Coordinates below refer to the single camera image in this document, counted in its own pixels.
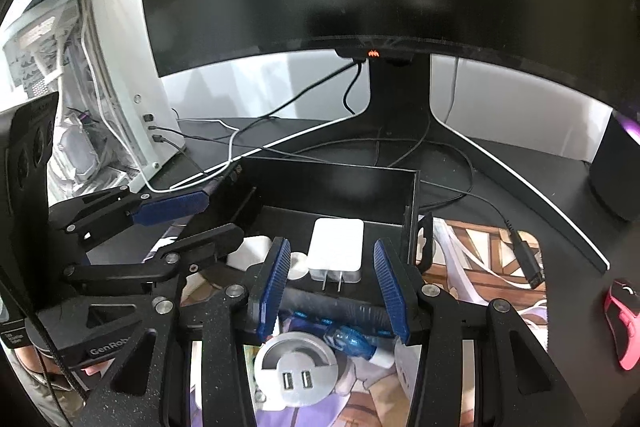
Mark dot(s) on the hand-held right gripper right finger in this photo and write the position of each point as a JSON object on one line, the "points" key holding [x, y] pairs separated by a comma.
{"points": [[392, 289]]}

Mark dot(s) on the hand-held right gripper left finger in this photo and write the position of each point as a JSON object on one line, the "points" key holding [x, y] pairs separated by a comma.
{"points": [[272, 289]]}

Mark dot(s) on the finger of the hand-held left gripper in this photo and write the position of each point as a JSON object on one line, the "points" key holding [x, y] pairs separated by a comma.
{"points": [[210, 244], [170, 208]]}

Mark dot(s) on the white power adapter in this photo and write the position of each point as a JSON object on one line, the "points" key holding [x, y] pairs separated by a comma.
{"points": [[250, 253]]}

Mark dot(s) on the black usb hub bar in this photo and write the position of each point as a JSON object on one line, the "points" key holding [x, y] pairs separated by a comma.
{"points": [[335, 304]]}

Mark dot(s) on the blue translucent usb adapter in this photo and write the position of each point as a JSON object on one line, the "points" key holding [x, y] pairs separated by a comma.
{"points": [[347, 338]]}

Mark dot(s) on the white wall charger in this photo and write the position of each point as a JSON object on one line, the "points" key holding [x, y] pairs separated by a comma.
{"points": [[335, 247]]}

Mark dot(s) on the black storage box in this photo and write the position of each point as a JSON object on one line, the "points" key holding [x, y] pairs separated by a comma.
{"points": [[325, 187]]}

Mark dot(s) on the person's left hand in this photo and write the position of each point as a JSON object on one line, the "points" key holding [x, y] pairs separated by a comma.
{"points": [[27, 364]]}

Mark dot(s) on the small white round plug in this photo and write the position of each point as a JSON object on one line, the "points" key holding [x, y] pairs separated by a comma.
{"points": [[299, 264]]}

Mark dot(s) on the printed mouse mat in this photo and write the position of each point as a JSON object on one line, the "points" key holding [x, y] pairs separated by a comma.
{"points": [[475, 257]]}

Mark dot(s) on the white computer case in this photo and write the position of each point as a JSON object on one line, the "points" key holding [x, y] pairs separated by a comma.
{"points": [[120, 57]]}

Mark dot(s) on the black monitor stand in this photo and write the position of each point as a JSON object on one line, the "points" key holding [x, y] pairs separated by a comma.
{"points": [[400, 97]]}

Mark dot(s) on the pink computer mouse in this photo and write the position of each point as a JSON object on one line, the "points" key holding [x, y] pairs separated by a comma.
{"points": [[622, 327]]}

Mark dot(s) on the black speaker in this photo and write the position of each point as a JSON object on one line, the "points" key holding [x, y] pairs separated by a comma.
{"points": [[615, 172]]}

